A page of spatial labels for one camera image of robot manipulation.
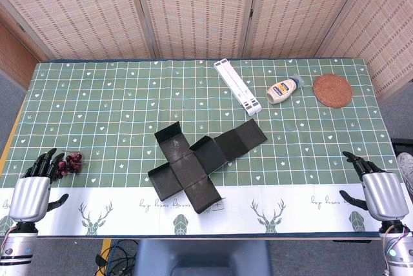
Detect dark red grape bunch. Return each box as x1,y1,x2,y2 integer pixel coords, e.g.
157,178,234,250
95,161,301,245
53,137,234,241
54,150,85,180

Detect black floor cables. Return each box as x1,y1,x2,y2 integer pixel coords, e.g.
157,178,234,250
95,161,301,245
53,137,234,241
95,239,139,276

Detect bamboo folding screen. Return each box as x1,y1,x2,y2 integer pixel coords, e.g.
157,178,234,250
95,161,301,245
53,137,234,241
0,0,413,103

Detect white folding stand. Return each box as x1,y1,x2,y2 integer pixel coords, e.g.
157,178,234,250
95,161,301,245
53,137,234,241
213,59,263,117

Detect green grid deer tablecloth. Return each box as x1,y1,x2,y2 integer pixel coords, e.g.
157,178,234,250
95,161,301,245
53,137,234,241
0,59,407,237

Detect mayonnaise squeeze bottle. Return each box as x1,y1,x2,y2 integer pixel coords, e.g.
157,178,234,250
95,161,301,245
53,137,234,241
265,74,304,105

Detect black folding cardboard box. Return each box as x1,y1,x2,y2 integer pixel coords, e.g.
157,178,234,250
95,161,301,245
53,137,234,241
147,118,268,215

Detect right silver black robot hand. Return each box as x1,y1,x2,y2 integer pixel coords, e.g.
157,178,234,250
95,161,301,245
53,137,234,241
339,150,410,222

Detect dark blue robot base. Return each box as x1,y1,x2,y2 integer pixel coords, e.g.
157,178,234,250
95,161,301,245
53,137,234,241
134,239,274,276

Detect round brown woven coaster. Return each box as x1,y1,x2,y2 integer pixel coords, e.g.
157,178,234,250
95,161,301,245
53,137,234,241
312,74,354,108

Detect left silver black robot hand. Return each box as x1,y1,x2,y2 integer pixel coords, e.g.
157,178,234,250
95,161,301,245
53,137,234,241
8,148,70,224

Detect grey sneaker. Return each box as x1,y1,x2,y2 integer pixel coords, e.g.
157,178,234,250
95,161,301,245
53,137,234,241
396,152,413,199

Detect black flat object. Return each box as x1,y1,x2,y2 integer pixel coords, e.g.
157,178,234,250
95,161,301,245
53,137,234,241
391,138,413,156

